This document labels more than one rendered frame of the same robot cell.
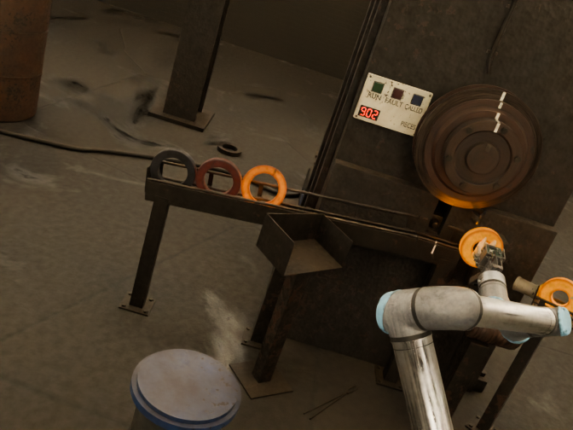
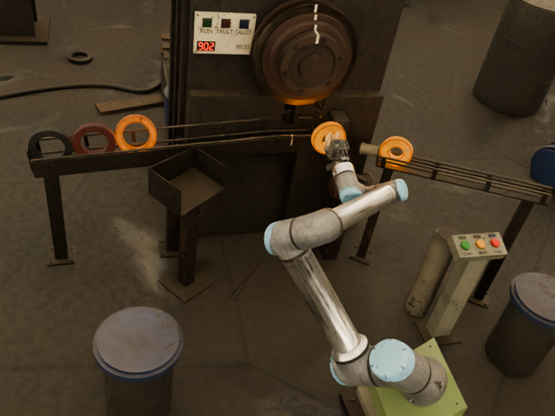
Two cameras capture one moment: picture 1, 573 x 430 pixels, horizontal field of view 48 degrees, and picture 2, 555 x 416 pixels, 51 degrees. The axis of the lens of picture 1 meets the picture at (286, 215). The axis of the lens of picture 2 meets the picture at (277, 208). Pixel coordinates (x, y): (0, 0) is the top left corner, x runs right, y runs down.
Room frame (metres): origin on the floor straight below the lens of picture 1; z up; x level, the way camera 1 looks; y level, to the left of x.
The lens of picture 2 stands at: (0.10, 0.09, 2.18)
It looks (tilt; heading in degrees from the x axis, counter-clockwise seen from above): 39 degrees down; 343
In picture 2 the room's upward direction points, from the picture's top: 10 degrees clockwise
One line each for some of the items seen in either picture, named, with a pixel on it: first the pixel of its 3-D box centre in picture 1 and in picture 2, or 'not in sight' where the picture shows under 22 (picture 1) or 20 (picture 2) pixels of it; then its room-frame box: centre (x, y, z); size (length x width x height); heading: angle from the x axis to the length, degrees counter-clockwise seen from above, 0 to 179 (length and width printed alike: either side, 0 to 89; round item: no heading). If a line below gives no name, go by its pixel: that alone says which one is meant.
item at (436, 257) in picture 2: not in sight; (431, 272); (1.87, -1.28, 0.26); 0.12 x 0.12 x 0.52
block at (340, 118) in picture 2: (485, 260); (334, 135); (2.43, -0.83, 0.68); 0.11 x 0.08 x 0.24; 4
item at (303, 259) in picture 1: (280, 307); (185, 230); (2.10, -0.09, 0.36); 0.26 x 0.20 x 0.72; 129
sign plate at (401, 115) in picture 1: (392, 105); (224, 33); (2.49, -0.25, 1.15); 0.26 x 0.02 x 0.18; 94
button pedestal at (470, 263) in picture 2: not in sight; (457, 290); (1.71, -1.33, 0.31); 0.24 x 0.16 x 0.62; 94
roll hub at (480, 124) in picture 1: (481, 156); (310, 64); (2.31, -0.61, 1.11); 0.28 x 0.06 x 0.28; 94
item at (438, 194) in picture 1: (476, 148); (304, 54); (2.40, -0.60, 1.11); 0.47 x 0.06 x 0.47; 94
